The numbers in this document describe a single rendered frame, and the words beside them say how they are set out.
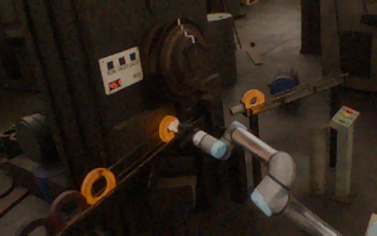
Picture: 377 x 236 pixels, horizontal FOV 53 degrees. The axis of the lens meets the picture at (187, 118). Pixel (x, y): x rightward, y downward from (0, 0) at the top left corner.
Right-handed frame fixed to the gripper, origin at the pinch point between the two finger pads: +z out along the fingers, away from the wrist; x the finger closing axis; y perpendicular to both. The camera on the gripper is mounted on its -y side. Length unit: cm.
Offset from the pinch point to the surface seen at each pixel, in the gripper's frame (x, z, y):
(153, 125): 6.8, 6.0, 0.3
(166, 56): 0.0, 5.7, 41.9
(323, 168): -77, -75, -34
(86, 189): 64, -3, -4
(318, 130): -75, -65, -7
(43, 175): 28, 95, -80
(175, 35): -9, 8, 51
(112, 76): 26.1, 19.3, 33.7
